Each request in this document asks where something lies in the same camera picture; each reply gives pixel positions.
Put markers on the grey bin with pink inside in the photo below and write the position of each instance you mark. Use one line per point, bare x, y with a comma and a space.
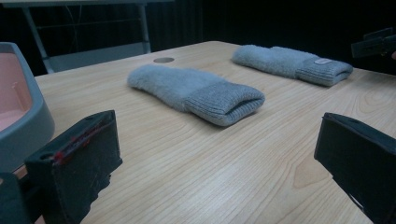
34, 124

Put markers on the dark curtain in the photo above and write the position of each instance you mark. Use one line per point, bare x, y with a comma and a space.
280, 21

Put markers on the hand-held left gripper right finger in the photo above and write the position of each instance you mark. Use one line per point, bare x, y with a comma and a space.
364, 161

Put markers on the plain grey fuzzy sock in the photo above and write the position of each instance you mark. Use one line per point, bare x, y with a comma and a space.
193, 90

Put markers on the metal table frame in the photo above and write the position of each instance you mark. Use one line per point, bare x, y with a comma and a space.
93, 56

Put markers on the grey fuzzy sock with label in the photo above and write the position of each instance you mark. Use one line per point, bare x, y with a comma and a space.
280, 62

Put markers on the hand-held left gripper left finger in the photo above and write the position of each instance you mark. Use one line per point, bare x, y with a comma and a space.
77, 161

